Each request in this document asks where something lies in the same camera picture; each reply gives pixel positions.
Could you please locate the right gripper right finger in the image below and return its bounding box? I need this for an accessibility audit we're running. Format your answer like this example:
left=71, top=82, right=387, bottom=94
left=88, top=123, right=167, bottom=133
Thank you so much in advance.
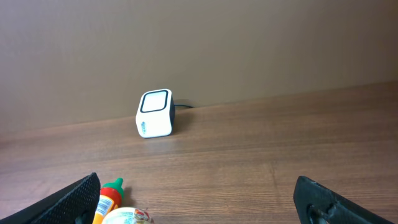
left=293, top=176, right=392, bottom=224

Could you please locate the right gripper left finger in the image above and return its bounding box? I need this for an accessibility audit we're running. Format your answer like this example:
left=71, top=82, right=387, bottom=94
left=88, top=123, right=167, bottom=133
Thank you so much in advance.
left=1, top=172, right=101, bottom=224

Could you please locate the red sauce bottle green cap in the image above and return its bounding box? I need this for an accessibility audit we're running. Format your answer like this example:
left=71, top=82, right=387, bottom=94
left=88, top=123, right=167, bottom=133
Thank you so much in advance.
left=93, top=178, right=124, bottom=224

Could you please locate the green lid white jar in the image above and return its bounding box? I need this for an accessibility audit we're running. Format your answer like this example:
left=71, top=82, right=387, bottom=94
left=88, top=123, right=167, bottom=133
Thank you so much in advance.
left=102, top=207, right=154, bottom=224

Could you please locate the white barcode scanner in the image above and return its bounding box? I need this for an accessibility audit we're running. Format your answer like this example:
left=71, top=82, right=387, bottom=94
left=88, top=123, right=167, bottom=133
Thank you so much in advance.
left=136, top=88, right=175, bottom=138

